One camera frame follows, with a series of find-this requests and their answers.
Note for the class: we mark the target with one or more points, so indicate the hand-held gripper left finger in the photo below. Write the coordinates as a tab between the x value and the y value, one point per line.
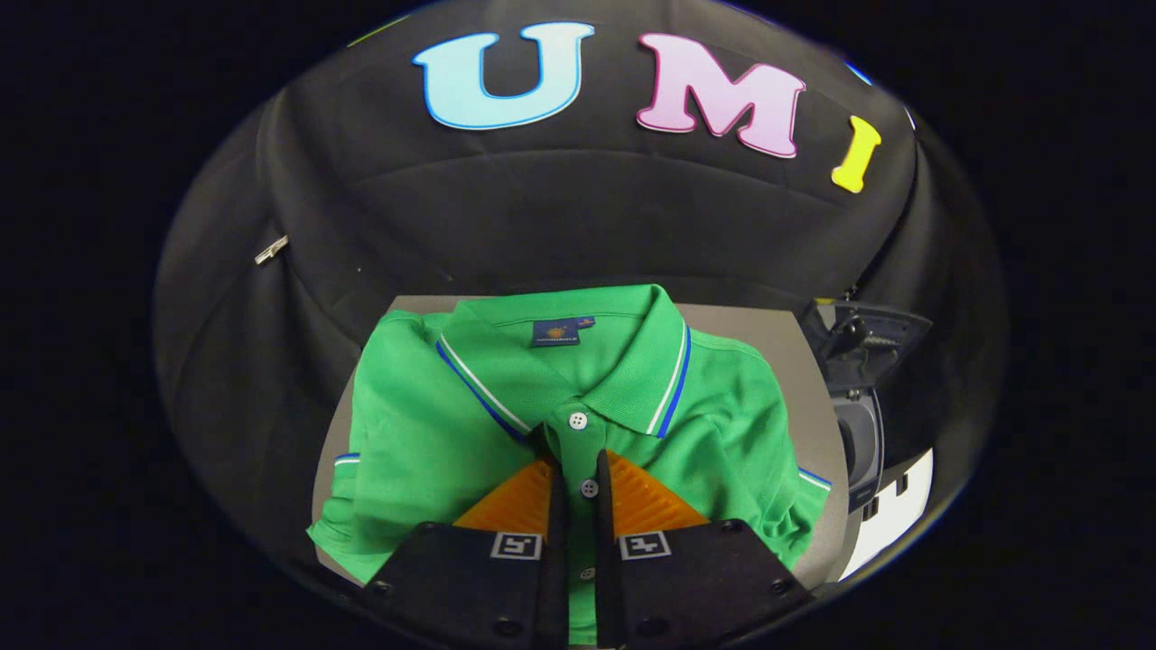
555	542

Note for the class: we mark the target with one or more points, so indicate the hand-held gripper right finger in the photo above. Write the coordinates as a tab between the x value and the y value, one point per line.
607	542

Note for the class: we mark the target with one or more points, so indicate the green polo shirt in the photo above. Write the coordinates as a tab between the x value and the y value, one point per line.
406	433

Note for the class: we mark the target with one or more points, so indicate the grey washing machine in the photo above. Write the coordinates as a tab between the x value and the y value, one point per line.
858	442

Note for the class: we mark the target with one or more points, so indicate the dark washing machine lid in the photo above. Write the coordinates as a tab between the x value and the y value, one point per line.
867	343

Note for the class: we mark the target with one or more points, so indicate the black backdrop cloth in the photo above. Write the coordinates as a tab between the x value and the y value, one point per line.
542	208

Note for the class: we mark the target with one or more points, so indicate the silver metal clip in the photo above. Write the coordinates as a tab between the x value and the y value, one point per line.
271	249

